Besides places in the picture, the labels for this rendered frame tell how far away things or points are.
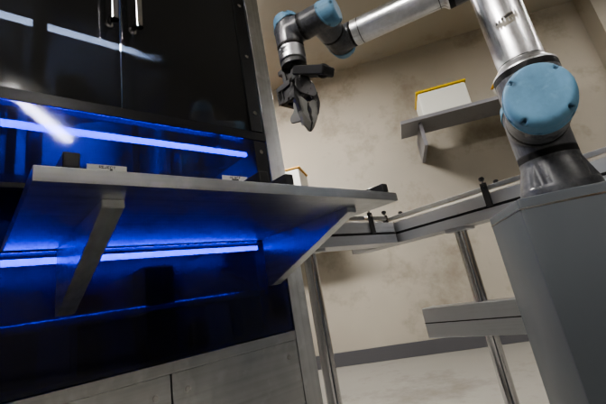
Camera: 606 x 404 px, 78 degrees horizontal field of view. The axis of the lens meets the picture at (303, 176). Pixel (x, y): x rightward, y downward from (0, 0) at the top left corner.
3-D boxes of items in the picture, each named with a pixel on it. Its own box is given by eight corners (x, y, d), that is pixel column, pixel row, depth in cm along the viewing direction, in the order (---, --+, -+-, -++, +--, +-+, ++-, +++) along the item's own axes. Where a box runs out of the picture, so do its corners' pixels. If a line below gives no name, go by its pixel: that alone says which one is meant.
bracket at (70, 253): (54, 316, 71) (56, 249, 75) (72, 314, 73) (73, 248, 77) (102, 297, 48) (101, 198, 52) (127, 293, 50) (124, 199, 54)
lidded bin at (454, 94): (467, 118, 356) (459, 96, 364) (473, 102, 323) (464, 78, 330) (420, 131, 365) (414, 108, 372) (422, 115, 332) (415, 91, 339)
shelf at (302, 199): (-1, 259, 75) (-1, 249, 76) (277, 243, 121) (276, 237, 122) (32, 180, 42) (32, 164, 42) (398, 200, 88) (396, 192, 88)
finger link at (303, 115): (298, 138, 100) (293, 107, 102) (313, 128, 96) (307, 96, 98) (289, 136, 98) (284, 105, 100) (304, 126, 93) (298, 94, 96)
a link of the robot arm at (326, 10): (344, 11, 107) (311, 29, 112) (327, -13, 98) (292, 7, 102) (351, 33, 105) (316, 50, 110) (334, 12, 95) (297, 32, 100)
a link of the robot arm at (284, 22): (291, 2, 103) (266, 17, 107) (298, 35, 100) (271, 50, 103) (305, 18, 110) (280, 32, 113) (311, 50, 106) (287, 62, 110)
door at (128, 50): (123, 110, 96) (117, -62, 113) (261, 134, 124) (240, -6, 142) (123, 109, 95) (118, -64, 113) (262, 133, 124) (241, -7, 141)
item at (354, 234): (279, 250, 122) (271, 203, 127) (252, 258, 133) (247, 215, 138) (400, 241, 167) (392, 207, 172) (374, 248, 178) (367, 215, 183)
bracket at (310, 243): (268, 286, 104) (261, 239, 108) (277, 284, 106) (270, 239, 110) (359, 264, 81) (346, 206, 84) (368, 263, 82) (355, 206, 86)
